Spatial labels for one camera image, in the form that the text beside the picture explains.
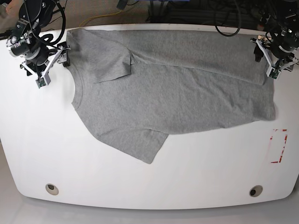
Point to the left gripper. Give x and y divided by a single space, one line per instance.
284 40

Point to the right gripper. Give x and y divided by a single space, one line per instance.
23 41

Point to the grey T-shirt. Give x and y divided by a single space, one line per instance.
133 88

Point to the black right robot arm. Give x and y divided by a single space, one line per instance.
32 10

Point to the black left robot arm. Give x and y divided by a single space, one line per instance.
280 20

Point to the red tape rectangle marking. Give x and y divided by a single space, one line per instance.
277 145

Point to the left table grommet hole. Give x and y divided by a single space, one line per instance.
52 189

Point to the table grommet hole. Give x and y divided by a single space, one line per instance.
256 191
52 189

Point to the right table grommet hole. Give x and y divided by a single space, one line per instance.
256 191

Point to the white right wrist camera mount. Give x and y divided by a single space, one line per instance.
41 62

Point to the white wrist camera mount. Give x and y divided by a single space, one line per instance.
41 62
275 66

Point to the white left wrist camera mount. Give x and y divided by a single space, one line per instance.
275 66

